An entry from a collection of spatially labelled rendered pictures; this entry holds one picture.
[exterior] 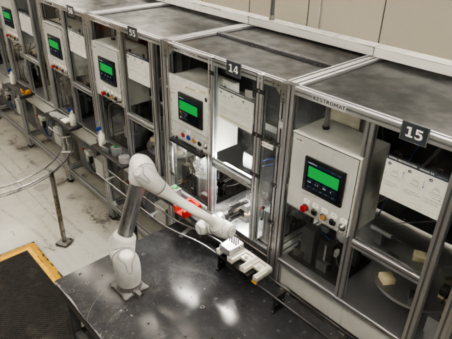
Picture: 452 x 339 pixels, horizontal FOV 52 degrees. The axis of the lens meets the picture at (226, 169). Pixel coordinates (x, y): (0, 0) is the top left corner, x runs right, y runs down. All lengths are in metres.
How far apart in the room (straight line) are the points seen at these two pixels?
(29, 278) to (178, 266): 1.60
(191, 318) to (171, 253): 0.61
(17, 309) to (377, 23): 5.01
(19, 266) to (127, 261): 1.80
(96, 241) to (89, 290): 1.53
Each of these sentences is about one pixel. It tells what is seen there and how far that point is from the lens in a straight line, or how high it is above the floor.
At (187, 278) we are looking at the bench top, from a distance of 3.14.
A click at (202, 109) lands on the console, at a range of 3.00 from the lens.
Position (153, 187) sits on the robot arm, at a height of 1.40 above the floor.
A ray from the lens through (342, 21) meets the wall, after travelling 6.58.
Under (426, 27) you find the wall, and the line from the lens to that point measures 6.00.
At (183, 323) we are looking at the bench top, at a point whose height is 0.68.
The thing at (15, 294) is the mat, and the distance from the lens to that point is 4.29.
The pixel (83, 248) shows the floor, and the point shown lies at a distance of 4.59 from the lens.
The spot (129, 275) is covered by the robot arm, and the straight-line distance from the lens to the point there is 2.95.
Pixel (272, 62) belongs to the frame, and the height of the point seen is 2.01.
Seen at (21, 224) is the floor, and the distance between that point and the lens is 5.09.
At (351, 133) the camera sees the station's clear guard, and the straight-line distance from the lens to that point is 2.28.
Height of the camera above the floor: 2.83
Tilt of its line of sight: 30 degrees down
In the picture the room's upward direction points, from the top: 1 degrees clockwise
